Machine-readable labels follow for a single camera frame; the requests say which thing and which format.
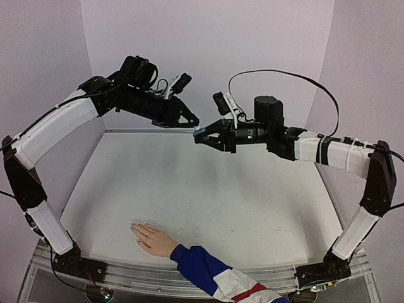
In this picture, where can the blue white red sleeve forearm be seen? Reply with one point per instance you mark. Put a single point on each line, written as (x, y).
(220, 281)

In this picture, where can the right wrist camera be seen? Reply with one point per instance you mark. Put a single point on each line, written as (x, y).
(227, 106)

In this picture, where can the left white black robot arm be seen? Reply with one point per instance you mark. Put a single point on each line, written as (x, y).
(44, 161)

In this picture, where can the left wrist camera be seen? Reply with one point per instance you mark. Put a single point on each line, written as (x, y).
(177, 85)

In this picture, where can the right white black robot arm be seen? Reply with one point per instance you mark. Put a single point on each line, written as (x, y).
(368, 165)

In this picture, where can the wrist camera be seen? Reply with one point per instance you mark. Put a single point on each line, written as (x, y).
(177, 85)
(227, 106)

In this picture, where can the mannequin hand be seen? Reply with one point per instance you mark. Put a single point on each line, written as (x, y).
(153, 240)

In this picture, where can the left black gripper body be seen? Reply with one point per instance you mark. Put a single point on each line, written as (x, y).
(164, 115)

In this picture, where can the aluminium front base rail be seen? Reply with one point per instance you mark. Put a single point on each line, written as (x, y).
(70, 277)

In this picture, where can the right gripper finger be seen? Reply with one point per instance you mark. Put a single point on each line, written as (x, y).
(215, 127)
(214, 143)

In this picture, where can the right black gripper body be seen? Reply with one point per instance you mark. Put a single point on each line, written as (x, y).
(229, 136)

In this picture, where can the blue nail polish bottle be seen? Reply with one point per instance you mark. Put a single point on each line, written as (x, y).
(199, 134)

